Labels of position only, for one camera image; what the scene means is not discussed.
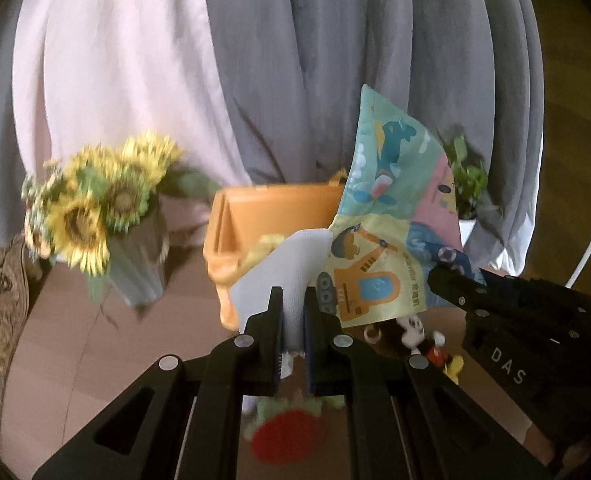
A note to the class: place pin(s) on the pink sheer curtain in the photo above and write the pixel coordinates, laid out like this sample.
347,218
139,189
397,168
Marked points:
98,71

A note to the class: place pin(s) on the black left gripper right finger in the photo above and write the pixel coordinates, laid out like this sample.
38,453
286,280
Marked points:
405,418

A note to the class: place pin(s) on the white plant pot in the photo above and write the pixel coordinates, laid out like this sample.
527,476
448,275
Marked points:
466,228

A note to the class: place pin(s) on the orange plastic basket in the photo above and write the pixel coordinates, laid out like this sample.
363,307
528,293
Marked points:
246,224

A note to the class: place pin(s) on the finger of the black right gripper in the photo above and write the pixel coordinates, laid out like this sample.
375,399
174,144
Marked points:
456,288

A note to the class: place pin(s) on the yellow sunflower bouquet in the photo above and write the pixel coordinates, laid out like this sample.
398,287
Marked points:
100,192

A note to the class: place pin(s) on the Mickey Mouse plush toy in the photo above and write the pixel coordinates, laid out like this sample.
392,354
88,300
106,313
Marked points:
406,336

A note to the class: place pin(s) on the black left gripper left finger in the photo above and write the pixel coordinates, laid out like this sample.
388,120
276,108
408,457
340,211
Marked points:
179,419

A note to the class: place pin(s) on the colourful cartoon cloth book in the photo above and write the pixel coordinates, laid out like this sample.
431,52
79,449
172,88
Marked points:
396,220

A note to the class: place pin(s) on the white fluffy towel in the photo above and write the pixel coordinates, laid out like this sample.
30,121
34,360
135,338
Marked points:
293,265

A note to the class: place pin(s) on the green frog plush toy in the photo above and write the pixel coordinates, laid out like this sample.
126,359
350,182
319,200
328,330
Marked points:
285,430

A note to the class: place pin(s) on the pale green ribbed vase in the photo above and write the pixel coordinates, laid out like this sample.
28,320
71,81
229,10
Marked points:
137,267

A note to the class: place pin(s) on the green potted plant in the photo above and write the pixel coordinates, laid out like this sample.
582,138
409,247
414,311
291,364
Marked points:
471,179

